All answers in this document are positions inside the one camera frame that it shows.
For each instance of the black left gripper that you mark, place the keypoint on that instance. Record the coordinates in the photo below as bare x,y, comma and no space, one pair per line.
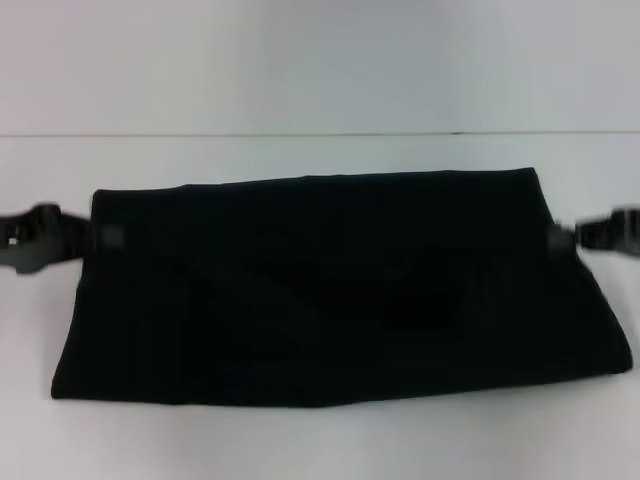
30,237

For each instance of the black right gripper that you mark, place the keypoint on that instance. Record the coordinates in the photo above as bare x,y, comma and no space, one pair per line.
612,227

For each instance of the black shirt with FREE! print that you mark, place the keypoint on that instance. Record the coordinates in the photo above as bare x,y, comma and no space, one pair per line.
325,280

